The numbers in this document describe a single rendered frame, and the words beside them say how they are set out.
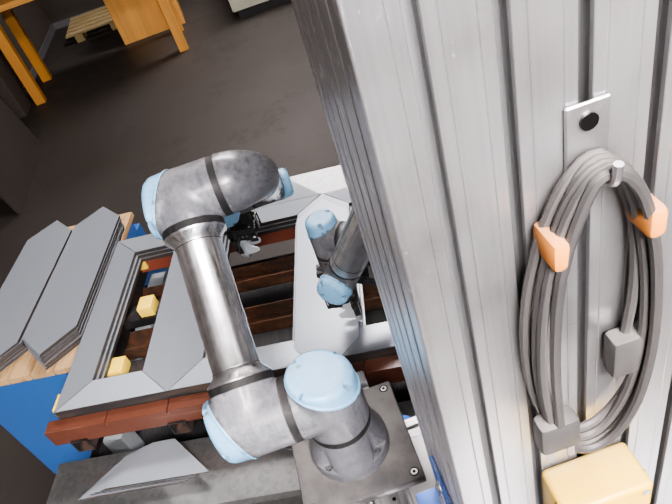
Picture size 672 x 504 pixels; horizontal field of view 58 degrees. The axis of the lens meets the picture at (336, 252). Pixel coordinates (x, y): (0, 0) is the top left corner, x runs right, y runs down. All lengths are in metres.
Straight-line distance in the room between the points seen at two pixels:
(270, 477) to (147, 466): 0.34
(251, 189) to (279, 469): 0.81
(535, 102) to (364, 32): 0.11
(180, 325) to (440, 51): 1.61
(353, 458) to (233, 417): 0.23
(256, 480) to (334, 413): 0.68
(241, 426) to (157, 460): 0.77
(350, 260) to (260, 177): 0.25
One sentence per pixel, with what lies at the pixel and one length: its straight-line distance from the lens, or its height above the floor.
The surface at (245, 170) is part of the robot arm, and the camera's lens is 1.11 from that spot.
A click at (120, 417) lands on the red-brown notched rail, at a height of 0.83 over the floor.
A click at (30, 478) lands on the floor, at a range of 3.08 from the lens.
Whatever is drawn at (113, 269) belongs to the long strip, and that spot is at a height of 0.85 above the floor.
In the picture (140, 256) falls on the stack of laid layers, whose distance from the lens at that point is 2.26.
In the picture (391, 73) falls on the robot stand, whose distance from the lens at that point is 0.32.
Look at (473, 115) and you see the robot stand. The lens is 0.35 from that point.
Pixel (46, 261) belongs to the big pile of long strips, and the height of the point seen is 0.85.
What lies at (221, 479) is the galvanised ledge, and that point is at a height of 0.68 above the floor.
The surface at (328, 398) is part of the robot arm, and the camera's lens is 0.99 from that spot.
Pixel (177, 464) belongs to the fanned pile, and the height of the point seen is 0.72.
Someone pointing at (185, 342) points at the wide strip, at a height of 0.85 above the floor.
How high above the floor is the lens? 2.04
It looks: 40 degrees down
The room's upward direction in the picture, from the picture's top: 19 degrees counter-clockwise
